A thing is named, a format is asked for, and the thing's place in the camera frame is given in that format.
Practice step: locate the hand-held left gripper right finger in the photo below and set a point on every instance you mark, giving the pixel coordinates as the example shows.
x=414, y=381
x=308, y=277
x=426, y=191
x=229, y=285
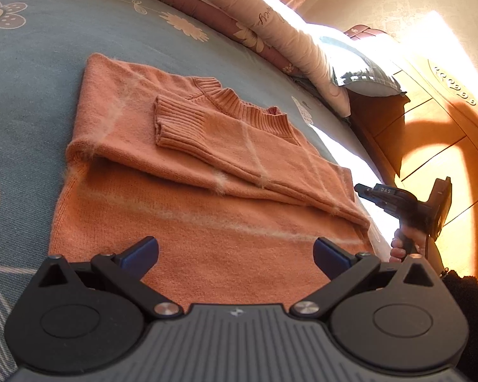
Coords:
x=330, y=256

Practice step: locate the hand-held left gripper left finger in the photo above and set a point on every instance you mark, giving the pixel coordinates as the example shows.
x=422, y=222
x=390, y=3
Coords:
x=143, y=254

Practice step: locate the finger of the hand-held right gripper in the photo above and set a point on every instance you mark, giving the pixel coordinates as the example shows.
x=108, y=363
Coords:
x=365, y=191

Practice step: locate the orange knit sweater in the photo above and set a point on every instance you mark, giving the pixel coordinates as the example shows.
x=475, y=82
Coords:
x=203, y=246

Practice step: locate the person's right hand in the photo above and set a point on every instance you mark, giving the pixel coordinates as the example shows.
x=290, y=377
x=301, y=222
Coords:
x=396, y=252

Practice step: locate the wooden headboard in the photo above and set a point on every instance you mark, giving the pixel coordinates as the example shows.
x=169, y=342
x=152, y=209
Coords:
x=442, y=127

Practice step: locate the grey-blue pillow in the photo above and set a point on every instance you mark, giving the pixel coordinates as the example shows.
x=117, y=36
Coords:
x=366, y=79

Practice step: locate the pink floral quilt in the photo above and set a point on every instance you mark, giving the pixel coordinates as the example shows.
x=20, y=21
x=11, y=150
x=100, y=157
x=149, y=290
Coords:
x=283, y=32

